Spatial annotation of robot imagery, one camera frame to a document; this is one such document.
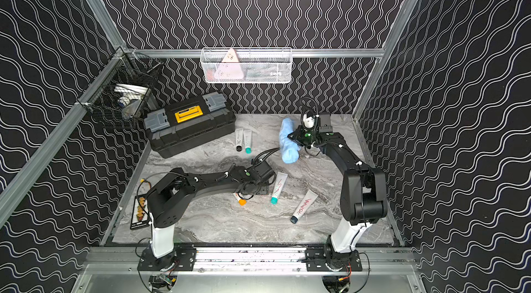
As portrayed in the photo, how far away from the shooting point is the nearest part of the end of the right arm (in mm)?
687

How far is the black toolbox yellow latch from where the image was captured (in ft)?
3.09

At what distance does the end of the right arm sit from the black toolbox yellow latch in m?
0.38
